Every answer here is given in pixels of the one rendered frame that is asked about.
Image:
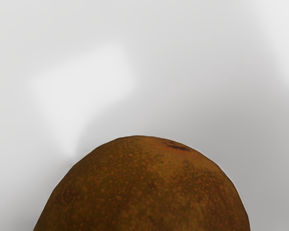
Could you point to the brown speckled pear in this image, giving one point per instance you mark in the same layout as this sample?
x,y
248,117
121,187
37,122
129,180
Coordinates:
x,y
142,190

